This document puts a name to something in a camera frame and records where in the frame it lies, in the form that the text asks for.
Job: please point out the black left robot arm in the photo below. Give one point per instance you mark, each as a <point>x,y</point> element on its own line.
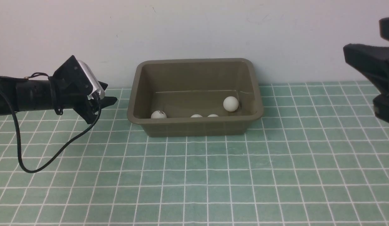
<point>26,94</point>

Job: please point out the olive plastic bin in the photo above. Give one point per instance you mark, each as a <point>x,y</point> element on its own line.
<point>181,88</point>

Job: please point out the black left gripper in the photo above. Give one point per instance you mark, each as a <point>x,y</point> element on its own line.
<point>88,109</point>

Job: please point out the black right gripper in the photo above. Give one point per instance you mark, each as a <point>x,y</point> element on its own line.
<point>373,63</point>

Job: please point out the white logo ball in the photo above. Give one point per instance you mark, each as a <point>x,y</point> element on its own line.
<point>158,114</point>

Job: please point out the green checkered tablecloth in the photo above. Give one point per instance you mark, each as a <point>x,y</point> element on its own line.
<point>318,157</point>

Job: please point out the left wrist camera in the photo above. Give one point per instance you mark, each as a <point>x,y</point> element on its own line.
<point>79,74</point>

